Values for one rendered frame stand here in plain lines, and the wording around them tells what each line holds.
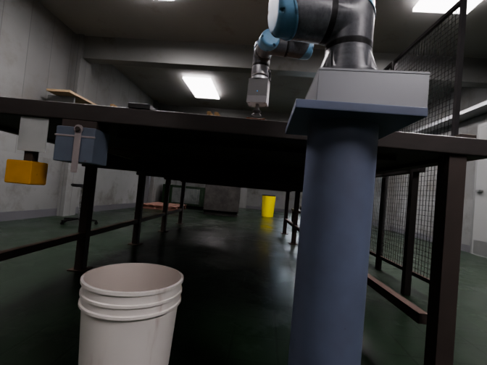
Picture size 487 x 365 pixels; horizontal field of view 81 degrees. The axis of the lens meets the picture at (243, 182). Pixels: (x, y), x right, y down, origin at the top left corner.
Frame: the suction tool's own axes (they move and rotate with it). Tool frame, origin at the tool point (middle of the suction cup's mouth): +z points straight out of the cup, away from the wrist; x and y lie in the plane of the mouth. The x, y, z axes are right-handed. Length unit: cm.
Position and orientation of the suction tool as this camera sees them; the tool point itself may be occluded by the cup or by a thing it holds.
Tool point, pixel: (256, 115)
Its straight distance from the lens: 125.8
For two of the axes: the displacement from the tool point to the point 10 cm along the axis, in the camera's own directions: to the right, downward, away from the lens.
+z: -0.9, 10.0, -0.3
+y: -9.7, -0.8, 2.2
